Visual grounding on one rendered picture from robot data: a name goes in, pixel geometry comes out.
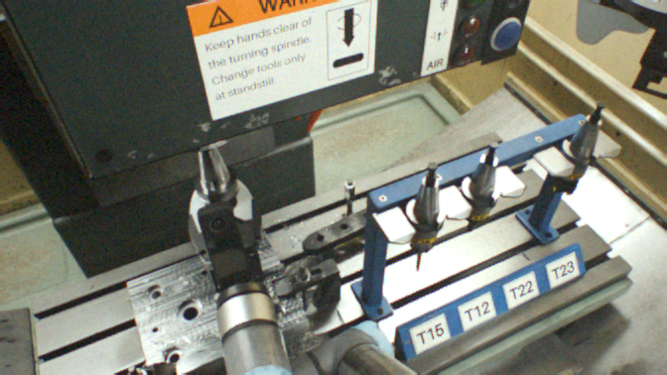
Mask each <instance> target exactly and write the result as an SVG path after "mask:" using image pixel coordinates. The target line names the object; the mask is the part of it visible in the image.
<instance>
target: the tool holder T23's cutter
mask: <svg viewBox="0 0 667 375"><path fill-rule="evenodd" d="M578 183H579V180H577V181H574V182H569V181H566V180H564V179H563V178H553V180H552V182H551V185H553V186H554V187H553V190H554V191H555V192H556V193H560V192H561V191H562V192H566V195H571V194H573V193H574V192H575V190H576V189H577V187H578Z"/></svg>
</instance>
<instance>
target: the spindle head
mask: <svg viewBox="0 0 667 375"><path fill-rule="evenodd" d="M209 1H215V0H0V9H1V10H2V12H3V14H4V17H5V19H6V21H7V23H8V25H9V27H10V29H11V31H12V33H13V35H14V37H15V39H16V41H17V44H18V46H19V48H20V49H21V51H23V53H24V55H25V57H26V59H27V61H28V63H29V65H30V67H31V70H32V72H33V74H34V76H35V78H36V80H37V82H38V84H39V85H40V87H41V89H42V91H43V93H44V95H45V97H46V99H47V101H48V103H49V105H51V107H52V109H53V111H54V113H55V115H56V117H57V119H58V122H59V123H60V125H61V127H62V129H63V131H64V133H65V135H66V137H67V140H68V142H69V144H70V147H71V149H72V151H73V153H74V155H75V157H76V158H77V159H78V160H79V162H80V163H81V164H82V165H83V166H84V167H85V168H87V169H88V170H89V174H90V178H91V179H92V180H93V181H97V180H100V179H104V178H108V177H111V176H114V175H117V173H121V172H124V171H127V170H130V169H134V168H138V167H141V166H144V165H147V164H150V163H154V162H157V161H161V160H164V159H168V158H171V157H174V156H177V155H179V154H183V153H186V152H190V151H193V150H196V149H197V148H200V147H203V146H206V145H209V144H212V143H217V142H220V141H223V140H226V139H230V138H233V137H236V136H239V135H243V134H247V133H250V132H253V131H256V130H259V129H263V128H266V127H269V126H273V125H276V124H280V123H283V121H286V120H289V119H293V118H296V117H300V116H303V115H306V114H310V113H313V112H316V111H319V110H322V109H327V108H330V107H333V106H336V105H340V104H343V103H346V102H349V101H351V100H356V99H359V98H362V97H365V95H368V94H372V93H375V92H378V91H382V90H385V89H389V88H392V87H395V86H398V85H402V84H405V83H409V82H412V81H415V80H419V79H422V78H425V77H428V76H431V75H436V74H439V73H442V72H445V70H448V69H452V68H455V67H457V66H455V65H454V64H453V56H454V53H455V51H456V50H457V49H459V48H460V47H461V46H462V45H463V44H465V43H473V44H474V46H475V47H476V53H475V56H474V58H473V60H472V61H471V62H470V63H474V62H477V61H481V57H482V53H483V49H484V43H486V39H487V35H488V30H489V26H490V21H491V16H492V12H493V7H494V3H495V0H486V2H485V3H483V4H482V5H481V6H480V7H479V8H477V9H475V10H468V9H467V8H466V7H465V5H464V0H458V3H457V9H456V15H455V20H454V26H453V32H452V38H451V43H450V50H449V56H448V62H447V68H446V69H443V70H439V72H436V73H432V74H429V75H425V76H422V77H421V76H420V75H421V66H422V58H423V51H424V43H425V36H426V28H427V20H428V12H429V4H430V0H377V4H376V24H375V43H374V62H373V73H371V74H367V75H364V76H361V77H357V78H354V79H349V80H346V81H343V82H339V83H336V84H333V85H329V86H325V87H322V88H318V89H315V90H312V91H308V92H305V93H301V94H297V95H294V97H290V98H287V99H284V100H280V101H277V102H274V103H269V104H266V105H263V106H259V107H256V108H252V109H249V110H246V111H241V112H238V113H235V114H231V115H228V116H225V117H221V118H218V119H215V120H212V117H211V113H210V109H209V104H208V100H207V95H206V90H205V86H204V82H203V78H202V73H201V68H200V60H199V56H198V52H197V47H196V42H195V38H194V34H193V29H192V25H191V21H190V15H189V11H188V6H193V5H197V4H200V3H205V2H209ZM473 13H475V14H478V15H479V16H480V17H481V19H482V25H481V28H480V30H479V32H478V33H477V34H476V35H475V36H474V37H473V38H471V39H469V40H463V39H461V38H460V36H458V28H459V27H460V25H461V23H462V21H463V20H464V18H465V17H466V16H468V15H470V14H473Z"/></svg>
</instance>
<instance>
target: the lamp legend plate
mask: <svg viewBox="0 0 667 375"><path fill-rule="evenodd" d="M457 3H458V0H430V4H429V12H428V20H427V28H426V36H425V43H424V51H423V58H422V66H421V75H420V76H421V77H422V76H425V75H429V74H432V73H436V72H439V70H443V69H446V68H447V62H448V56H449V50H450V43H451V38H452V32H453V26H454V20H455V15H456V9H457Z"/></svg>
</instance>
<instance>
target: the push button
mask: <svg viewBox="0 0 667 375"><path fill-rule="evenodd" d="M520 33H521V28H520V26H519V25H518V24H517V23H515V22H511V23H507V24H505V25H504V26H503V27H502V28H500V30H499V31H498V32H497V34H496V36H495V39H494V43H495V46H496V47H497V48H498V49H499V50H502V51H503V50H507V49H509V48H510V46H513V45H514V44H515V43H516V41H517V40H518V38H519V36H520Z"/></svg>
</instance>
